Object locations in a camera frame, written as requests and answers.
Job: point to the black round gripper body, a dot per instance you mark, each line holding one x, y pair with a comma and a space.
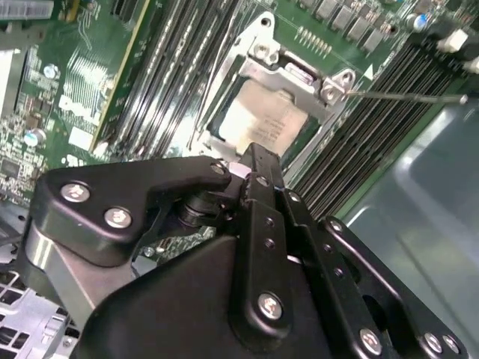
168, 318

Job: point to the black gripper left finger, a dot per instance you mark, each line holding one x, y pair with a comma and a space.
168, 174

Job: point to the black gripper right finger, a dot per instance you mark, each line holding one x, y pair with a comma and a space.
351, 303

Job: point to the silver CPU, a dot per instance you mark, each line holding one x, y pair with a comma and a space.
258, 116

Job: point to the metal socket cover frame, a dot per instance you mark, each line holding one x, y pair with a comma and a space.
267, 73

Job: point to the thin metal locking lever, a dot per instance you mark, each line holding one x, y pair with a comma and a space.
411, 96

